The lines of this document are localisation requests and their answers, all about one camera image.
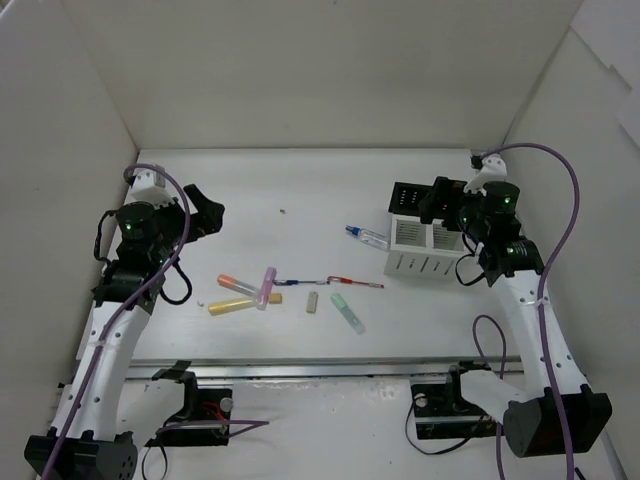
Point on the green highlighter marker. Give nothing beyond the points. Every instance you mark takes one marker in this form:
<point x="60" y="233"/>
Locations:
<point x="350" y="317"/>

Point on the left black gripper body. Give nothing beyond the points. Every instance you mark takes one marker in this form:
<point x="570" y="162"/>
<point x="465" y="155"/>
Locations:
<point x="195" y="216"/>

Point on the clear bottle blue cap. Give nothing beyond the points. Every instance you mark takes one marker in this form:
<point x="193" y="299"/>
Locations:
<point x="368" y="237"/>

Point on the pink highlighter marker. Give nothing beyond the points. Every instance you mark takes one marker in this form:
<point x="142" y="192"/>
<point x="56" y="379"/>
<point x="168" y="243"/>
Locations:
<point x="262" y="298"/>

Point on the white slotted desk organizer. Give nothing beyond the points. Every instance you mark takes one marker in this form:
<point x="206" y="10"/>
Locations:
<point x="417" y="250"/>

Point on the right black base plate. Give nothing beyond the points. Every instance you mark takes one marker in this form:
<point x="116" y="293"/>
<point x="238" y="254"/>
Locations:
<point x="436" y="415"/>

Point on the aluminium front rail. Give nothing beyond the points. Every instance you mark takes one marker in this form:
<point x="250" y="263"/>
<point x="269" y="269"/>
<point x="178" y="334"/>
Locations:
<point x="324" y="368"/>

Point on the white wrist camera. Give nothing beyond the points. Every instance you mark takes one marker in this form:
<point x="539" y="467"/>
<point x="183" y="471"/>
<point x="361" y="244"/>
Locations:
<point x="487" y="169"/>
<point x="147" y="185"/>

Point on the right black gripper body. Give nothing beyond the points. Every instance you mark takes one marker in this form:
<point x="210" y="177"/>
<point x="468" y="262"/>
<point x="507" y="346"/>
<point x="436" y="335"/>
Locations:
<point x="435" y="201"/>

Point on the small tan eraser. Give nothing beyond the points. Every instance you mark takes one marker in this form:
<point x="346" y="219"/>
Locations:
<point x="275" y="298"/>

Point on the orange highlighter marker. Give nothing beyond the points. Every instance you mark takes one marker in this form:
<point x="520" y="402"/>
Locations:
<point x="238" y="286"/>

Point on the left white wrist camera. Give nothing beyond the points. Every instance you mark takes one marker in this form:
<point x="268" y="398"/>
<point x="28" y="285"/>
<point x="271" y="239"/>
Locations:
<point x="147" y="185"/>

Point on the red gel pen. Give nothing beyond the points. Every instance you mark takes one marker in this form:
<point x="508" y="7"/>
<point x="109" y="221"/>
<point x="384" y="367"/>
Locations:
<point x="348" y="281"/>

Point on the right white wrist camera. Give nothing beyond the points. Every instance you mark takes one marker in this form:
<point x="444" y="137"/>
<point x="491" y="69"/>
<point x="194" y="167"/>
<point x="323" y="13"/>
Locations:
<point x="487" y="169"/>

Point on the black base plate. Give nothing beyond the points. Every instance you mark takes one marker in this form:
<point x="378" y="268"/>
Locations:
<point x="436" y="415"/>
<point x="210" y="404"/>

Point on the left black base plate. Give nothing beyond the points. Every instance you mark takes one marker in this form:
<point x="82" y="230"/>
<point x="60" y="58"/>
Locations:
<point x="210" y="404"/>

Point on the yellow highlighter marker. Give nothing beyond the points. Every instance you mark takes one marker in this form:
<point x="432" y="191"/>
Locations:
<point x="229" y="306"/>

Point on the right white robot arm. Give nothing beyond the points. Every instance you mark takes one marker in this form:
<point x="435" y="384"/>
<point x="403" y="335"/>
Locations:
<point x="557" y="413"/>

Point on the blue ballpoint pen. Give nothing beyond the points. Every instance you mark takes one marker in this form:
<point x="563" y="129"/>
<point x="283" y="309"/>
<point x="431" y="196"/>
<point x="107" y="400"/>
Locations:
<point x="292" y="282"/>

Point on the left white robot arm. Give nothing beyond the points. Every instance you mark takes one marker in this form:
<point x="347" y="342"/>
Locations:
<point x="90" y="438"/>

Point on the white rectangular eraser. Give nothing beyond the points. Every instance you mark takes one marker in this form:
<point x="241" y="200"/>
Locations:
<point x="312" y="302"/>

